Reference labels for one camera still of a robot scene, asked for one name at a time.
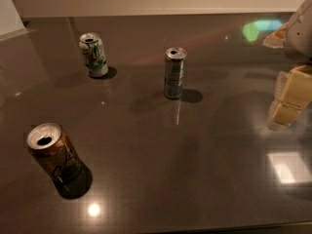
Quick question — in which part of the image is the brown soda can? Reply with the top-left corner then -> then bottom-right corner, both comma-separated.
26,123 -> 83,184

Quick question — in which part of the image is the silver redbull can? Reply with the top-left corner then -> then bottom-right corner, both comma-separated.
164,47 -> 187,99

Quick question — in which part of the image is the white green 7up can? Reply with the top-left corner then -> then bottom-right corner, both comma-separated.
79,32 -> 108,78

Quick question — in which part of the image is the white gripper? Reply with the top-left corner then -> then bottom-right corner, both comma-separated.
267,0 -> 312,131

